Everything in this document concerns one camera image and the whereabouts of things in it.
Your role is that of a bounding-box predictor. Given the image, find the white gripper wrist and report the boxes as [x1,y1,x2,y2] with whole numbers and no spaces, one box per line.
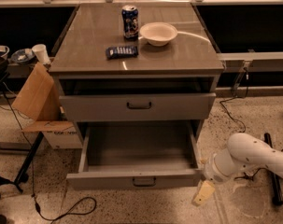
[191,148,237,206]

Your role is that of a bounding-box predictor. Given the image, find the grey drawer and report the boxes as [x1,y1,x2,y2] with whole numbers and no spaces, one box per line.
[60,93,216,122]
[67,120,203,189]

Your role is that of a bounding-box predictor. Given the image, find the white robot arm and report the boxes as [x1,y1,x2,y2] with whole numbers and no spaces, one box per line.
[192,133,283,206]

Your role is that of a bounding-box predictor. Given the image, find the grey top drawer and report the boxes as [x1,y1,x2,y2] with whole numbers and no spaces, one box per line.
[60,93,216,122]

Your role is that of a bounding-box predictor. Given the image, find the grey drawer cabinet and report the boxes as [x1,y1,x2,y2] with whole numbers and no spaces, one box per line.
[50,3,223,137]

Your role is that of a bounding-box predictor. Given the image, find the black stand leg right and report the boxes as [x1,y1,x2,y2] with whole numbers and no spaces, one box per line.
[264,133,283,206]

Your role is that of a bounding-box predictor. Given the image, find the black stand leg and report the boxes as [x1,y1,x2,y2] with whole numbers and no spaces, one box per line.
[264,133,283,206]
[14,132,44,185]

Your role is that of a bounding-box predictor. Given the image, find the white bowl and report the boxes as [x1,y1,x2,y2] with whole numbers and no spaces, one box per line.
[139,22,177,47]

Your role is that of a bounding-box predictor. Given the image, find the blue snack packet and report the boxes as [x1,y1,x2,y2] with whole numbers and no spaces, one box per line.
[106,46,138,60]

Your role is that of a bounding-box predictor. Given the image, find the black stand leg left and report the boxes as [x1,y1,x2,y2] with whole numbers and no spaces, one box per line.
[14,132,44,185]

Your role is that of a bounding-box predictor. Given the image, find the blue soda can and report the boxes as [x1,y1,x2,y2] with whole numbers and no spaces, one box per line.
[121,5,138,39]

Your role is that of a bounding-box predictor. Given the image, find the black clamp on floor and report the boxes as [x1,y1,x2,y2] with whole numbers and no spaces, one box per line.
[0,167,24,200]

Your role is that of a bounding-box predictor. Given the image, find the brown cardboard box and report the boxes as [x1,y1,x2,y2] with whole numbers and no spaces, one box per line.
[12,63,82,149]

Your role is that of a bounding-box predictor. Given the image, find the white paper cup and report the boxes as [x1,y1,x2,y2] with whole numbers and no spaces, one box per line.
[32,44,50,64]

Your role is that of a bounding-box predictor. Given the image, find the blue bowl on shelf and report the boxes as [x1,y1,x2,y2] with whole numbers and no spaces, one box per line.
[11,49,35,64]

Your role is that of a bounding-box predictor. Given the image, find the black power cable right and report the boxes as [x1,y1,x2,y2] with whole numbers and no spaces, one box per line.
[219,68,283,182]

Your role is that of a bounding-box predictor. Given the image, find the black floor cable left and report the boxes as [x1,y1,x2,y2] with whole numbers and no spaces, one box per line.
[0,91,97,222]

